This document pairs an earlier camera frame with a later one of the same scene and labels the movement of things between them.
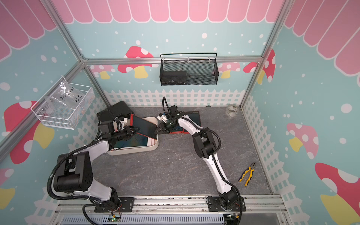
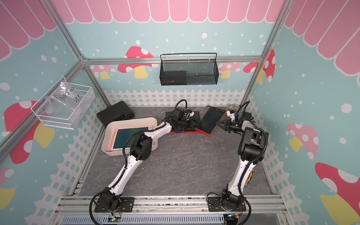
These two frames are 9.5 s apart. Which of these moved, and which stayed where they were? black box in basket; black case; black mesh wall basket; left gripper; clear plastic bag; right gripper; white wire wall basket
Moved: right gripper; left gripper
Stayed: clear plastic bag; black mesh wall basket; black box in basket; black case; white wire wall basket
